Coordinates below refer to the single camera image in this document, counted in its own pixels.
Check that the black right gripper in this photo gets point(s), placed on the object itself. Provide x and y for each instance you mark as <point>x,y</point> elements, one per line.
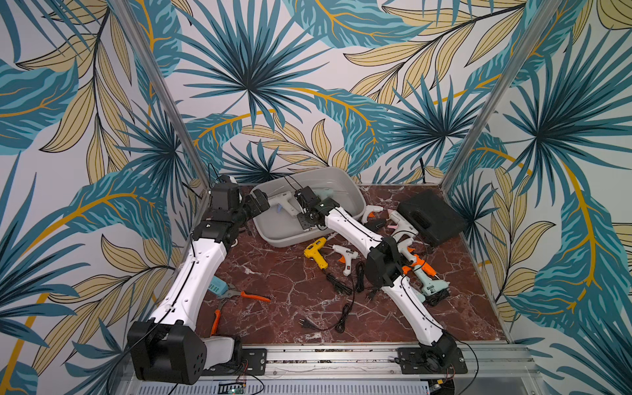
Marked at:
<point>306,199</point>

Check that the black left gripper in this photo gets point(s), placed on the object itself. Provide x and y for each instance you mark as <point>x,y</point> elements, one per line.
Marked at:
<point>256,209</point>

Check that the mint green glue gun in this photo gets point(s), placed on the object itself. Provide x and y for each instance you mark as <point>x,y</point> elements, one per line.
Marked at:
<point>324,193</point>

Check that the white blue-trigger glue gun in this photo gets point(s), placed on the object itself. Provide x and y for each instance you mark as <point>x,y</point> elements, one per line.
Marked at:
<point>283,201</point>

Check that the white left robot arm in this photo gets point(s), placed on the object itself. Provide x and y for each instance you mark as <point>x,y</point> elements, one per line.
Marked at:
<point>165,348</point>

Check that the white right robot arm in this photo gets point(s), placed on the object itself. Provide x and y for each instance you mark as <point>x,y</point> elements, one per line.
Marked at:
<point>386,268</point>

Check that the grey plastic storage box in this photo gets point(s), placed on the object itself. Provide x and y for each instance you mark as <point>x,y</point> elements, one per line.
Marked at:
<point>292,217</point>

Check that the yellow glue gun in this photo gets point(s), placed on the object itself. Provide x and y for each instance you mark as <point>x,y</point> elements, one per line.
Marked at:
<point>313,252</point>

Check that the small white orange-trigger glue gun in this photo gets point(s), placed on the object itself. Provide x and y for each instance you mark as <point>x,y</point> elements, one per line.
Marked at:
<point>369,212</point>

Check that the white labelled mini glue gun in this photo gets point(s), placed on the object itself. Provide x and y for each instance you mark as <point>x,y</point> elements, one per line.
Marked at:
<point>347,256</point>

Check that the black orange-trigger glue gun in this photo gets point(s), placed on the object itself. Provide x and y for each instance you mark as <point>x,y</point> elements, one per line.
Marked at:
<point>376,224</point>

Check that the large white pink-trigger glue gun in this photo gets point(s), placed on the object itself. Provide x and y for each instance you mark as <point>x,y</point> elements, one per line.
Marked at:
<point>403,226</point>

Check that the orange glue gun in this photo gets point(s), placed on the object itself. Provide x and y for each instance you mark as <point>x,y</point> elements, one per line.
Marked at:
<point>425,267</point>

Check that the light blue glue gun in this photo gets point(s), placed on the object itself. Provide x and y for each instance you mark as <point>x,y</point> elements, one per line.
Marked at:
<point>433,290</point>

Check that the light blue power strip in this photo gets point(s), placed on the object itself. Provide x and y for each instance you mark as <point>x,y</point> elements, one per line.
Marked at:
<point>218,287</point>

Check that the black plastic tool case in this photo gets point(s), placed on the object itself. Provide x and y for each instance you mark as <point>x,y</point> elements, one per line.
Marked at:
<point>432,217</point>

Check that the orange handled pliers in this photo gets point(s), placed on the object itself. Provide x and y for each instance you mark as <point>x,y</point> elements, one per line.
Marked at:
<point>233,301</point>

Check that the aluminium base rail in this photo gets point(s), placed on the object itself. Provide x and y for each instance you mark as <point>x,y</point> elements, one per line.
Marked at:
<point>361,368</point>

